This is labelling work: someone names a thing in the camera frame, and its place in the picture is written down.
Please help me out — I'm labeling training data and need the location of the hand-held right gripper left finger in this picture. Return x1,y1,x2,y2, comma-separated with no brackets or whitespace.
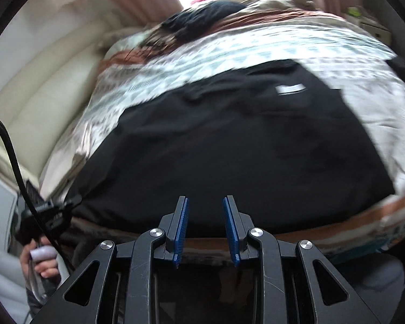
30,195,190,324

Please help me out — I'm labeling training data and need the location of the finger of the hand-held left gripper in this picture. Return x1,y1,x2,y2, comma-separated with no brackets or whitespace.
49,197,84,220

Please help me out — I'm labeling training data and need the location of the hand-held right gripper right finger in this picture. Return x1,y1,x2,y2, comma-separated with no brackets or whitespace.
223,195,382,324

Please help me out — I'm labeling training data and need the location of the black button shirt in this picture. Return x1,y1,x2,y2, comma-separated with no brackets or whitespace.
66,59,397,238

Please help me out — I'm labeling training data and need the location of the person's left hand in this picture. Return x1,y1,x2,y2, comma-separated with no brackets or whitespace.
19,235,61,279

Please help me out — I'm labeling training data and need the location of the white bedside cabinet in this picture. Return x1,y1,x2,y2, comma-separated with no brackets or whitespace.
0,175,19,244

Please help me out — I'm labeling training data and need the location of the cream padded headboard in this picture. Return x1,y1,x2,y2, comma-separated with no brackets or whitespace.
0,17,146,183

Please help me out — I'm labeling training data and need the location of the bed with patterned bedding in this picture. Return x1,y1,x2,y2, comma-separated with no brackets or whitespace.
40,0,405,264

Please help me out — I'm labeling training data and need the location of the black knit sweater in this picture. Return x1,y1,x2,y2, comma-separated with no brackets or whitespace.
162,1,244,38

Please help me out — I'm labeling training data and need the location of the cream nightstand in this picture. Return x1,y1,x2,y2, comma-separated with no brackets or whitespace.
358,17,392,44

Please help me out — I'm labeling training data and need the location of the black cable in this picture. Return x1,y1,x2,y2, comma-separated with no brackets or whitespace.
0,114,75,271

